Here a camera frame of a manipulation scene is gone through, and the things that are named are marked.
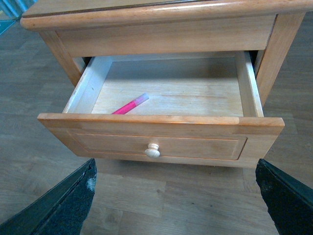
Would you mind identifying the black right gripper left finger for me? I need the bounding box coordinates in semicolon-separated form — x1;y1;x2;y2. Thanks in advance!
0;159;97;235

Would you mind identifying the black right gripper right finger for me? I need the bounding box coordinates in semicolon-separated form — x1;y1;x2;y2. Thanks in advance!
255;159;313;235

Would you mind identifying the pink marker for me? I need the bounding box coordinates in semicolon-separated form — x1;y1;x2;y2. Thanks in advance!
112;93;149;115

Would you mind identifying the wooden drawer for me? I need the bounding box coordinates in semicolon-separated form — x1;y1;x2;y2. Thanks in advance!
38;51;285;167

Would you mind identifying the wooden nightstand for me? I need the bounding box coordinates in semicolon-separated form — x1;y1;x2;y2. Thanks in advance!
21;0;313;103

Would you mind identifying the pale green curtain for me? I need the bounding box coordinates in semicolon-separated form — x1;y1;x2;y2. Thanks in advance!
0;0;37;19

